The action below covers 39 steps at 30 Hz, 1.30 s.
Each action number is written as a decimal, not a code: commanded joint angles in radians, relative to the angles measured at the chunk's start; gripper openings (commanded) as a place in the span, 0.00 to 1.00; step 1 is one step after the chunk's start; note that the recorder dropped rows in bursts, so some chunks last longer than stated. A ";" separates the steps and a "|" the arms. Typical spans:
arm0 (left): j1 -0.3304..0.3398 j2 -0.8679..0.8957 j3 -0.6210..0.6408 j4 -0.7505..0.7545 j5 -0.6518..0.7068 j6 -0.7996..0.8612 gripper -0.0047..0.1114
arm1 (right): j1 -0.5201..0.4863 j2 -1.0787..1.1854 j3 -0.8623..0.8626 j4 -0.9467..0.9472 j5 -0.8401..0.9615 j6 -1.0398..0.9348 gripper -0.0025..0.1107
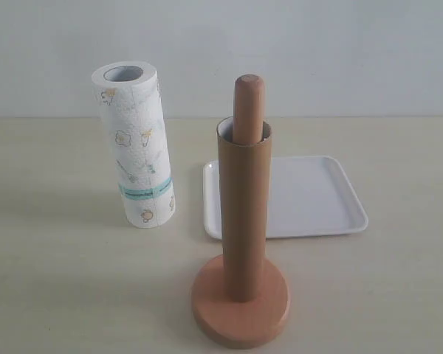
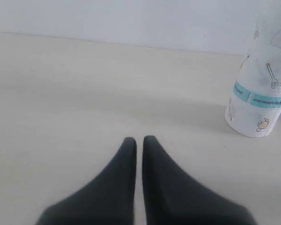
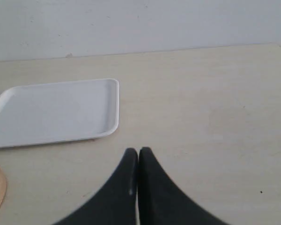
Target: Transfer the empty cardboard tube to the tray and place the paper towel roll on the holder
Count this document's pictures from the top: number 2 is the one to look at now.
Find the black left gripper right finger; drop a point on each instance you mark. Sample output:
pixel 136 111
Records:
pixel 172 197

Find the printed white paper towel roll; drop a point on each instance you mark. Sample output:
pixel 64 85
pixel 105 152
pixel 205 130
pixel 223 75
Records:
pixel 255 103

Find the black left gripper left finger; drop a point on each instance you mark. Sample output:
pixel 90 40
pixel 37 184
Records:
pixel 107 200

